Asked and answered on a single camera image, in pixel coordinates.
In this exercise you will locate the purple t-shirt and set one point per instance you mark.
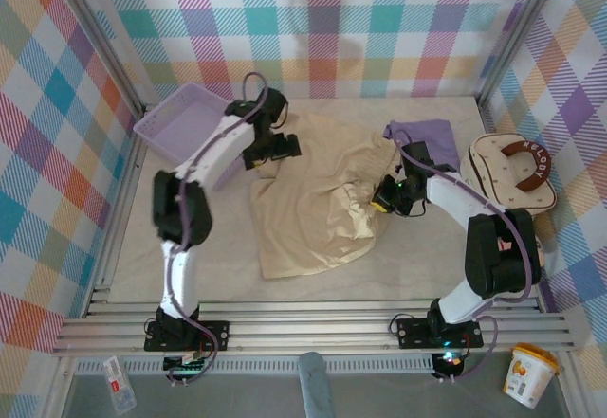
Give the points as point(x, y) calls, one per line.
point(431, 138)

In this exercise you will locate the beige garment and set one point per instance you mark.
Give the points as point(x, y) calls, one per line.
point(313, 209)

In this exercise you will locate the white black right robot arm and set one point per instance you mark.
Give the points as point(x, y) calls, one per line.
point(493, 257)

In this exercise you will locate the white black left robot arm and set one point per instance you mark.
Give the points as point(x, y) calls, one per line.
point(178, 271)

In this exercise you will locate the purple plastic basket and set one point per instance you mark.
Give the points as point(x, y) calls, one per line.
point(180, 119)

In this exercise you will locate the small electronics board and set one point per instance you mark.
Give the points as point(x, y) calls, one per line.
point(187, 368)
point(448, 363)

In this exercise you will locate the grey-blue padded bar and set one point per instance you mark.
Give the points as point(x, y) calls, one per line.
point(315, 385)

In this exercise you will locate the white orange-label cup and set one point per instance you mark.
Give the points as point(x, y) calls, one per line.
point(528, 375)

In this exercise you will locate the clear plastic labelled box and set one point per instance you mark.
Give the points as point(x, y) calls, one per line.
point(118, 385)

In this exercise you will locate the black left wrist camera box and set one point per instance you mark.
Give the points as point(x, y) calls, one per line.
point(273, 107)

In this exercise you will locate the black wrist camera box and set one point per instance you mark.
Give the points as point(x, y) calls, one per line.
point(417, 152)
point(273, 107)

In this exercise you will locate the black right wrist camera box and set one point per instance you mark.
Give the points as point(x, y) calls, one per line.
point(417, 152)

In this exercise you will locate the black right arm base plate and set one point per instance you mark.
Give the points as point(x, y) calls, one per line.
point(412, 332)

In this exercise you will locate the aluminium rail beam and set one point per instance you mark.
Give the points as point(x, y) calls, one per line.
point(308, 328)

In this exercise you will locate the aluminium side rail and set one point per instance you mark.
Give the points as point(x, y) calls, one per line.
point(114, 228)

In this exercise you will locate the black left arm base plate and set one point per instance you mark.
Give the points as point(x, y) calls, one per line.
point(215, 335)

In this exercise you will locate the aluminium frame post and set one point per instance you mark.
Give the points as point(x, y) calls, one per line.
point(102, 41)
point(517, 34)

